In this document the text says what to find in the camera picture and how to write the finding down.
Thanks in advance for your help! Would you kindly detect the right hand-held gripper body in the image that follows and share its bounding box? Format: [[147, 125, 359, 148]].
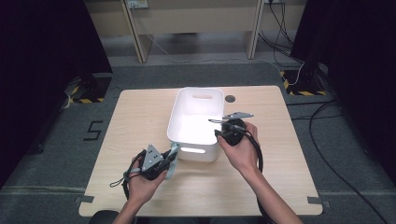
[[222, 111, 255, 147]]

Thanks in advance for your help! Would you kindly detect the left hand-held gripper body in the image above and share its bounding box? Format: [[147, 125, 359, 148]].
[[140, 144, 171, 181]]

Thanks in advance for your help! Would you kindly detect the light blue cleaning cloth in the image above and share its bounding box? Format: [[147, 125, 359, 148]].
[[163, 141, 181, 181]]

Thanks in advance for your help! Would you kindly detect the white plastic storage box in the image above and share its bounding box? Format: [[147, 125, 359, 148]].
[[166, 87, 226, 163]]

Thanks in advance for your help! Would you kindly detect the person's right hand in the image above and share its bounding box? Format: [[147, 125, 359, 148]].
[[218, 122, 261, 178]]

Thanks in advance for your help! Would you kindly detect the person's left hand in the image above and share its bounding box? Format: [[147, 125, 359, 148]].
[[128, 155, 169, 203]]

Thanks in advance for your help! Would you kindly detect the black floor tape mark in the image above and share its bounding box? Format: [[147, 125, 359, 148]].
[[83, 120, 104, 142]]

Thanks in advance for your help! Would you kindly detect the black chair back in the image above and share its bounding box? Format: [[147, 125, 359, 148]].
[[88, 209, 120, 224]]

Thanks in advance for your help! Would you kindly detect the grey floor tape piece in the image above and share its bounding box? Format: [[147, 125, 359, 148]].
[[306, 196, 331, 209], [74, 194, 95, 204]]

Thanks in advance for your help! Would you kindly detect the black striped-tape stand base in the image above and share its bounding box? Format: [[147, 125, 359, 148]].
[[69, 73, 112, 105], [279, 68, 328, 97]]

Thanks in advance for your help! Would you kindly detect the white power socket strip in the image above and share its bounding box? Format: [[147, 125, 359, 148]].
[[127, 0, 149, 9]]

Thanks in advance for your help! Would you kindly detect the black curtain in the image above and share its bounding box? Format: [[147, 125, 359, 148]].
[[0, 0, 113, 188], [290, 0, 396, 185]]

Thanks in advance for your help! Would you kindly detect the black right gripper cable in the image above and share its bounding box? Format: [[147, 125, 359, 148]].
[[232, 123, 276, 224]]

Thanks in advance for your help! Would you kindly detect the grey gripper wrist strap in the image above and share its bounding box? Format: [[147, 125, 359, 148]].
[[109, 167, 141, 189]]

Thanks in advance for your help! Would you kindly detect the thin white floor cable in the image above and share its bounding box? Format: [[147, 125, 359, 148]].
[[134, 8, 304, 86]]

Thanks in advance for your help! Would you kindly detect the long black floor cable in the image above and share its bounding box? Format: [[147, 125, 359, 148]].
[[286, 98, 389, 224]]

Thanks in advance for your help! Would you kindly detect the black hanging cable bundle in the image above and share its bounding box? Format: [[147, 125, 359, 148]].
[[258, 0, 304, 63]]

